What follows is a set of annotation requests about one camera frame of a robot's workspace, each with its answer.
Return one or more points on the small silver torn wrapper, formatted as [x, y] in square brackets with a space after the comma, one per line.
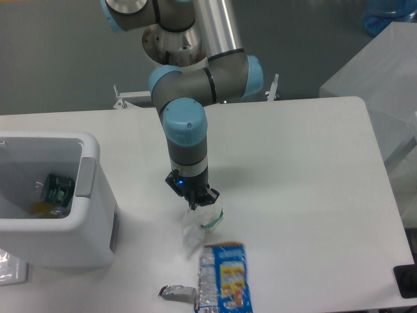
[179, 293]

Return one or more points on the table clamp bolt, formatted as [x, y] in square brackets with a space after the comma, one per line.
[120, 101]
[272, 94]

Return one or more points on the right table clamp bolt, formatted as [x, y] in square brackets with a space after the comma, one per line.
[272, 94]

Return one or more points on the white trash can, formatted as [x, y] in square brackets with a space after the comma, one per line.
[86, 237]

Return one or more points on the dark green package in bin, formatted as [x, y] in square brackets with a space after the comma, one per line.
[58, 190]

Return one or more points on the left table clamp bolt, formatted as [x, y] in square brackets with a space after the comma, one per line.
[120, 101]

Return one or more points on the clear plastic bag at left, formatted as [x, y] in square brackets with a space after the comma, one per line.
[13, 270]

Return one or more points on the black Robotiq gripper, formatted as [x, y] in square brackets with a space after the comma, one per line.
[195, 190]

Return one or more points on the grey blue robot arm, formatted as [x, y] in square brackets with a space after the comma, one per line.
[180, 97]

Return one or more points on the clear plastic wrapper green trim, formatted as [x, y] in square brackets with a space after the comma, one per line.
[198, 224]

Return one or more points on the black device at edge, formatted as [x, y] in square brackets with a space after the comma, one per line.
[405, 276]

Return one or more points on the yellow wrapper in bin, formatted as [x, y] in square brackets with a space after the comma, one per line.
[46, 210]

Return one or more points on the blue snack bag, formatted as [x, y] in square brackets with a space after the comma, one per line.
[223, 279]

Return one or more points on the blue water jug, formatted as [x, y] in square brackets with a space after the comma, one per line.
[379, 15]

